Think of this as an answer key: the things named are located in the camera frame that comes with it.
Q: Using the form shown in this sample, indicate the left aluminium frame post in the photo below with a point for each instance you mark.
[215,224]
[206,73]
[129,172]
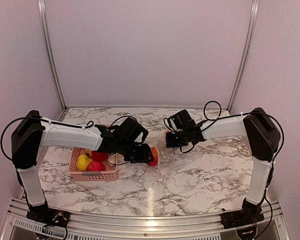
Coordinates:
[49,51]

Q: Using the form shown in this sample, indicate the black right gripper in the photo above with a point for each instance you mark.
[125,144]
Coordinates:
[170,142]

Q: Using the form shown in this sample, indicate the red fake apple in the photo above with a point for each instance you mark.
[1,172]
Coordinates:
[99,156]

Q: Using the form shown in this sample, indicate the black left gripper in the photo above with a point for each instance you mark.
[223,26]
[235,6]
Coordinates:
[143,157]

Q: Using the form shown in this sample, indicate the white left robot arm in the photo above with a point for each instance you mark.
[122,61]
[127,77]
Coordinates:
[35,131]

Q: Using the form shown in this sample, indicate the right aluminium frame post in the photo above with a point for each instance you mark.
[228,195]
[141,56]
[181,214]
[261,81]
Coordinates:
[247,47]

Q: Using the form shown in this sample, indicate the pink perforated plastic basket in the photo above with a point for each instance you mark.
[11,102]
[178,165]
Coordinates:
[110,174]

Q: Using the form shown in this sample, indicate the aluminium front rail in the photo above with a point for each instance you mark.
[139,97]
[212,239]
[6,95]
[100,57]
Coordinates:
[91,226]

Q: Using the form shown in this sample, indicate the clear zip top bag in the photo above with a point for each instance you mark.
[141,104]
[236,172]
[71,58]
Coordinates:
[169,160]

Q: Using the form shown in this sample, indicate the aluminium frame post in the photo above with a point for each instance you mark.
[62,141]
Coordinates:
[247,47]
[49,51]

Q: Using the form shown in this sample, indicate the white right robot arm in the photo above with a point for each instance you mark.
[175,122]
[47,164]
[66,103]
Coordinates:
[264,138]

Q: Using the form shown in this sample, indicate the red orange fake fruit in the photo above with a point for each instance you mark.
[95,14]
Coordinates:
[153,158]

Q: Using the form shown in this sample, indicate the red fake tomato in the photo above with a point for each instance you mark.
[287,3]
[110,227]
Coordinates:
[96,166]

